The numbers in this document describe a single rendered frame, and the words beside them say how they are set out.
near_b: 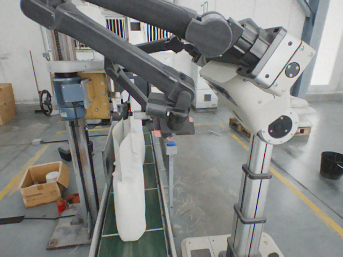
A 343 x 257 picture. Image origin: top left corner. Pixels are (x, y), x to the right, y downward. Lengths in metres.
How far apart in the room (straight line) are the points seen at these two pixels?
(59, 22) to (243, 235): 1.16
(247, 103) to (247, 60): 0.22
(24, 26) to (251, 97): 5.61
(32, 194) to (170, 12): 2.27
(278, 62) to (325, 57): 7.01
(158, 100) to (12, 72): 5.72
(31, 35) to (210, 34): 5.57
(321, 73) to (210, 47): 7.14
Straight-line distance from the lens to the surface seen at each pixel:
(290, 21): 6.77
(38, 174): 2.88
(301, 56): 0.57
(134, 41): 3.65
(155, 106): 0.59
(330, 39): 7.57
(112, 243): 1.47
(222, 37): 0.49
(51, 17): 0.55
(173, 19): 0.50
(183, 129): 0.68
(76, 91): 1.24
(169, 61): 4.20
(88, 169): 1.78
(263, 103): 0.73
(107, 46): 0.55
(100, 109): 1.50
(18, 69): 6.11
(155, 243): 1.43
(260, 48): 0.52
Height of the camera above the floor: 1.48
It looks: 21 degrees down
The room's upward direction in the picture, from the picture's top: straight up
